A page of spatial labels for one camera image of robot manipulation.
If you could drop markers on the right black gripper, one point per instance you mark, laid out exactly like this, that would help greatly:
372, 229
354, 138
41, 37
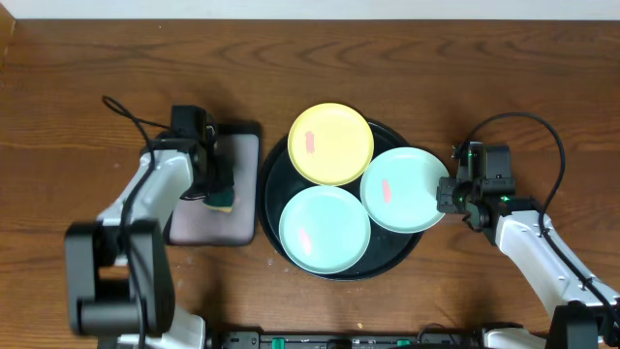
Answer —
445, 202

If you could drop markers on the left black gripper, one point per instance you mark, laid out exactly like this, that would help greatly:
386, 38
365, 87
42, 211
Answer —
223, 166

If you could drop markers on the green yellow sponge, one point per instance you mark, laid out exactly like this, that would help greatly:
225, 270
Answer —
220, 201

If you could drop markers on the light green plate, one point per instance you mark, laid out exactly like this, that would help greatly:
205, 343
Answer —
324, 229
398, 190

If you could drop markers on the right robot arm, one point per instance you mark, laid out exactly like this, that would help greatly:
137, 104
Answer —
584, 312

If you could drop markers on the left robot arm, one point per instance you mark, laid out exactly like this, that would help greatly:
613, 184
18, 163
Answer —
120, 288

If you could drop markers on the black rectangular tray grey mat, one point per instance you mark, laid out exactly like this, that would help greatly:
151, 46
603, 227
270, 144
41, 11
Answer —
193, 224

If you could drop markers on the yellow round plate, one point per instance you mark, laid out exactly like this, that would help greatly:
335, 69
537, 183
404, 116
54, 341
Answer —
330, 144

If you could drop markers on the light green plate front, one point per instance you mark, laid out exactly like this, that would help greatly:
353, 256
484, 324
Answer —
324, 229

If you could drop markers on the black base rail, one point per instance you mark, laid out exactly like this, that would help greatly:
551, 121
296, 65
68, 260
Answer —
254, 340

